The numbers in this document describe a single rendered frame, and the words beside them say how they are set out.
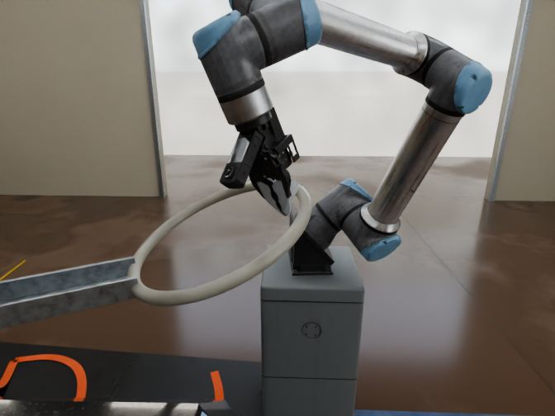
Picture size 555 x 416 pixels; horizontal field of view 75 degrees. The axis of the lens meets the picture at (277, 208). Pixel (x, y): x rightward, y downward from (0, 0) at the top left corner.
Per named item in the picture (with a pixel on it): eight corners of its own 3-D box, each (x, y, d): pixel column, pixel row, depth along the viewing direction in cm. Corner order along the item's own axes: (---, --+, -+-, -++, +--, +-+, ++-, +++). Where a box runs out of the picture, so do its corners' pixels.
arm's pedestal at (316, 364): (260, 376, 207) (257, 239, 180) (348, 380, 205) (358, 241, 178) (250, 462, 160) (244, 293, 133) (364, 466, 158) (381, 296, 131)
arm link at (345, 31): (434, 35, 108) (233, -48, 69) (465, 53, 101) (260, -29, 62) (411, 72, 115) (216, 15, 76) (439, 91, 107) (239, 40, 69)
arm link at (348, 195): (326, 210, 160) (358, 183, 157) (348, 238, 150) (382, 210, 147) (312, 196, 148) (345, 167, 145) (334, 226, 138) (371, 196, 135)
